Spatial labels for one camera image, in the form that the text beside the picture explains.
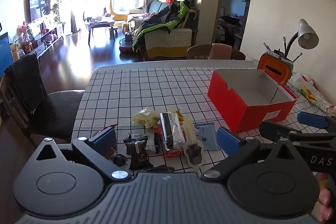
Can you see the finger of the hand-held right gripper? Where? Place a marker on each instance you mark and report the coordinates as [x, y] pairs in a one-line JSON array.
[[273, 130], [312, 119]]

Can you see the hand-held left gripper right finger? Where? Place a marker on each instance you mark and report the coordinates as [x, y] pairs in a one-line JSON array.
[[228, 138]]

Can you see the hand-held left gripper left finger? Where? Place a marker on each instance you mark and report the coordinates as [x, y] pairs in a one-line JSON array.
[[103, 138]]

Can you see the light blue snack packet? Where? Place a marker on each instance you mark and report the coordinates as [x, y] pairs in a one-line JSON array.
[[207, 137]]

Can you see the small jelly cup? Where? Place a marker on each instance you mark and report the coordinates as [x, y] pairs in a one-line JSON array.
[[120, 160]]

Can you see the red cardboard box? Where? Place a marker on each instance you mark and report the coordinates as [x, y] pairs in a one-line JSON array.
[[236, 106]]

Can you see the clear packet with dark snack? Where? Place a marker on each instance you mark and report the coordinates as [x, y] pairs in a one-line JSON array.
[[193, 154]]

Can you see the dark brown snack packet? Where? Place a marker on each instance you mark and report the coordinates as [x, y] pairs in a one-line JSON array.
[[137, 155]]

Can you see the pale yellow snack packet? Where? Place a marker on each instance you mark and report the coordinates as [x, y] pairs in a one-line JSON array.
[[145, 117]]

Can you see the gold yellow snack packet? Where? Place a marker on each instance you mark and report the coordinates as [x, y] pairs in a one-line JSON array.
[[177, 113]]

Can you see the silver black snack packet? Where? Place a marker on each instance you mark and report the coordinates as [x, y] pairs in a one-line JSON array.
[[170, 132]]

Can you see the person's right hand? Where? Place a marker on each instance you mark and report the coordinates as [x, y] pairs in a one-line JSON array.
[[326, 200]]

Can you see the colourful printed plastic bag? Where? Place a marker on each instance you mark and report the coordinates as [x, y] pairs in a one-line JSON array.
[[307, 90]]

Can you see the dark wooden chair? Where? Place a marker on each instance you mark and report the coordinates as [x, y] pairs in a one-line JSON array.
[[57, 108]]

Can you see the orange tissue box holder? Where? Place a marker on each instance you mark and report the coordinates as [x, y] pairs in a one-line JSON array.
[[273, 69]]

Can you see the thin paintbrush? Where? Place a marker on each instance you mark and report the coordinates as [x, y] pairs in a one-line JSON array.
[[298, 57]]

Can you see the dark paintbrush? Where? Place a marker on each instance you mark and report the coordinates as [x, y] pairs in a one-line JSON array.
[[284, 43]]

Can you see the grey desk lamp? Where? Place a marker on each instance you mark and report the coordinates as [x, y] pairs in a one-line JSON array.
[[307, 35]]

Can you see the pink cloth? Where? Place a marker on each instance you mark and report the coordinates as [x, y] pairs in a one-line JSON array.
[[220, 52]]

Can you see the light wooden chair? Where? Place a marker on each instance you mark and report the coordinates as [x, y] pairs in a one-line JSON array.
[[197, 52]]

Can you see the black cloth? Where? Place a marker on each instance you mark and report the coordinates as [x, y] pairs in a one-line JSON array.
[[26, 82]]

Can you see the coffee table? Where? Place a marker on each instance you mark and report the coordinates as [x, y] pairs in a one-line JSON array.
[[101, 24]]

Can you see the sofa with cream cover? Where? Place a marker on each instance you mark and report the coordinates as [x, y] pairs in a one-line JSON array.
[[168, 40]]

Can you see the tv cabinet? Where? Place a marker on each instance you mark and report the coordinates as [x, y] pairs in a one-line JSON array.
[[47, 37]]

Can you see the yellow giraffe figure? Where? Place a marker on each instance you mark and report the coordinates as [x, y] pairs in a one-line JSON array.
[[111, 7]]

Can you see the blue fish tank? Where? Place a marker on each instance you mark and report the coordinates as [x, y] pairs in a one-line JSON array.
[[5, 50]]

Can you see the tall green plant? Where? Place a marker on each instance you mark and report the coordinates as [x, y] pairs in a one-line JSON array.
[[56, 6]]

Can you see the television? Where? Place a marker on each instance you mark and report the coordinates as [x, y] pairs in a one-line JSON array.
[[36, 5]]

